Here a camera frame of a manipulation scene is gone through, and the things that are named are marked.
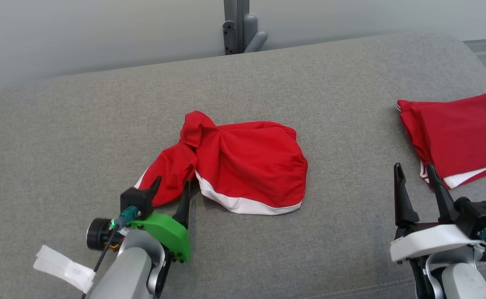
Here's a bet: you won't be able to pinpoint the grey metal post bracket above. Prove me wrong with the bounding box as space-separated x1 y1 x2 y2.
222 0 268 56

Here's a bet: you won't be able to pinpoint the white tape cable label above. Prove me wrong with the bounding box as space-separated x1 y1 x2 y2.
33 245 96 294

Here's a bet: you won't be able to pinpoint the red white-trimmed shorts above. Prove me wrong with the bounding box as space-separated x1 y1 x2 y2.
134 110 309 216

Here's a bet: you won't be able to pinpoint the red white jersey shirt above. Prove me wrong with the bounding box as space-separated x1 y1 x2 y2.
396 91 486 189

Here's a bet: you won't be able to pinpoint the teal-plug left arm cable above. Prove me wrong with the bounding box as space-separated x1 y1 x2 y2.
81 206 140 299

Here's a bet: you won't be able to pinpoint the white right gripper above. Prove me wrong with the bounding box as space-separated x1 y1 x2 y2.
390 163 485 263

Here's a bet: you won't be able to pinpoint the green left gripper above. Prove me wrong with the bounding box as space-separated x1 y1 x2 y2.
128 176 191 263

